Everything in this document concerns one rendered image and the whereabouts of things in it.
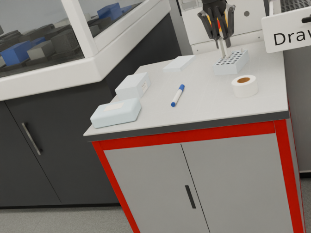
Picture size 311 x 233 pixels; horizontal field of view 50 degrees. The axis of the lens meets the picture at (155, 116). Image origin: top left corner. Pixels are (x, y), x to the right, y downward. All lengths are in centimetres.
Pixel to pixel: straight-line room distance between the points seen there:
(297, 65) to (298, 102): 17
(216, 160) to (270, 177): 16
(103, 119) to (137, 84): 20
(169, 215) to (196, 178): 21
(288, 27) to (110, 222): 135
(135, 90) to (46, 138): 78
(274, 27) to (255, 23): 35
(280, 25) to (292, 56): 41
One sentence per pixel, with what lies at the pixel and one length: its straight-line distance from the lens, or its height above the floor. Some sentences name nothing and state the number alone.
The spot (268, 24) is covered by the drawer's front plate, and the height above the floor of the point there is 91.
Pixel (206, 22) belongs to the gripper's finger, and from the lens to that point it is 119.
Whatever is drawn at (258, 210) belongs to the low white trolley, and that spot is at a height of 41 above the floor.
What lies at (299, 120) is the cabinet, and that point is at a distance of 162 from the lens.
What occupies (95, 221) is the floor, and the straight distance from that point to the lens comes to 200.
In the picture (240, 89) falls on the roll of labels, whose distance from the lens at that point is 99.
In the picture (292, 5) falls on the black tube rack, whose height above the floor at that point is 90.
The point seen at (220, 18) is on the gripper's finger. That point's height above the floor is 95.
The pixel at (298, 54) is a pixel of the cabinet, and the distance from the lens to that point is 149.
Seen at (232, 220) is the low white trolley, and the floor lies 36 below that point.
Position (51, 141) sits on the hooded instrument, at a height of 51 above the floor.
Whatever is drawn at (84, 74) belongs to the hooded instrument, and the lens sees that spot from 143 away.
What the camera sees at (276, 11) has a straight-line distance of 145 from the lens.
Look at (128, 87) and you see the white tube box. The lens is 120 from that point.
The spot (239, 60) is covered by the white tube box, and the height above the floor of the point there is 79.
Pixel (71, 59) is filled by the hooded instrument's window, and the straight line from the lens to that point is 144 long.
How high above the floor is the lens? 120
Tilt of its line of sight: 25 degrees down
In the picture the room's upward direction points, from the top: 19 degrees counter-clockwise
